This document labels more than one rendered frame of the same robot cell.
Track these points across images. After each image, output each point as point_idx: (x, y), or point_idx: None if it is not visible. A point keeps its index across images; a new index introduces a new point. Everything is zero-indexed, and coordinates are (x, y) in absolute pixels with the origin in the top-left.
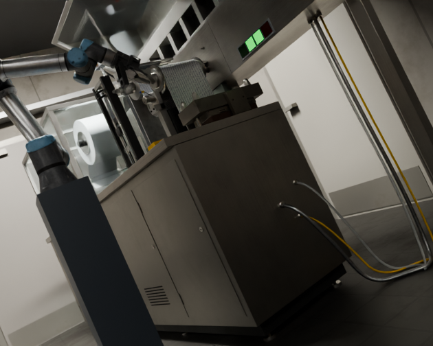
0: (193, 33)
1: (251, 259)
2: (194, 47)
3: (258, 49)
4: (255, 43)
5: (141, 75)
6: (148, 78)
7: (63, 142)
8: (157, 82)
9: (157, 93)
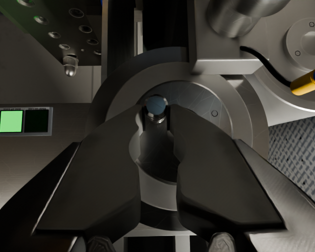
0: (159, 234)
1: None
2: None
3: (5, 105)
4: None
5: (78, 185)
6: (102, 124)
7: None
8: (137, 103)
9: (191, 51)
